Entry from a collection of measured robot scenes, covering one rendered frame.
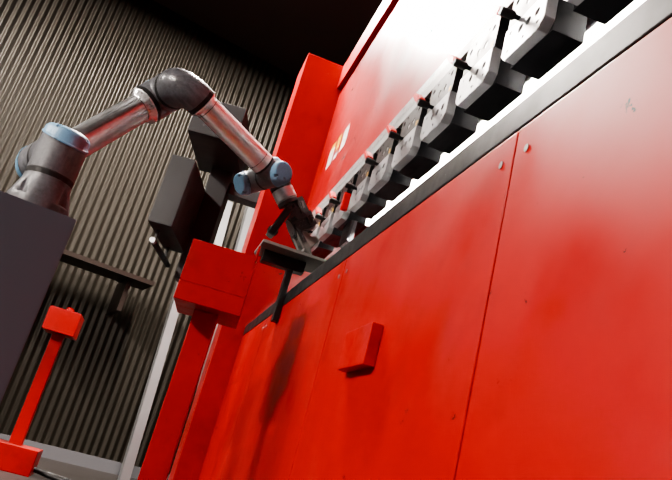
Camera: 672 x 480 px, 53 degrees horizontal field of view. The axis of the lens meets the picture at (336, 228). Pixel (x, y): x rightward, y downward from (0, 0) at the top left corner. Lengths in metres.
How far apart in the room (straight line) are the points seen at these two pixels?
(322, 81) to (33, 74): 2.55
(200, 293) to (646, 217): 1.20
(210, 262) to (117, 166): 3.68
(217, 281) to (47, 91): 3.88
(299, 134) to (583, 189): 2.72
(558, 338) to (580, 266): 0.07
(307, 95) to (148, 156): 2.18
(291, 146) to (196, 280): 1.77
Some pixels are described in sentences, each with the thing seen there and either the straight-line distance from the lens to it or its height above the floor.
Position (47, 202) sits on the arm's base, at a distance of 1.73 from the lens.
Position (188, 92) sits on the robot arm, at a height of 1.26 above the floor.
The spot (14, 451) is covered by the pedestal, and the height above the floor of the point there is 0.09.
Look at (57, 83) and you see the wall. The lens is 5.40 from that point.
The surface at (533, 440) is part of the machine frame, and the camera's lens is 0.64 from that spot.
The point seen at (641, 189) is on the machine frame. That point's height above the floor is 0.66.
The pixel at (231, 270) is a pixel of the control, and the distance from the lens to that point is 1.63.
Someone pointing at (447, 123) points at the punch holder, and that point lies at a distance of 1.59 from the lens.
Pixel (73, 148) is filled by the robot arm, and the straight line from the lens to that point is 1.79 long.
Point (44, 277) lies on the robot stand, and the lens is 1.68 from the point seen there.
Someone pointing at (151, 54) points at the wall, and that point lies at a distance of 5.65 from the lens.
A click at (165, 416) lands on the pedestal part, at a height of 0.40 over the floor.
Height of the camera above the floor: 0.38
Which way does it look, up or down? 19 degrees up
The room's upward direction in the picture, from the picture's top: 15 degrees clockwise
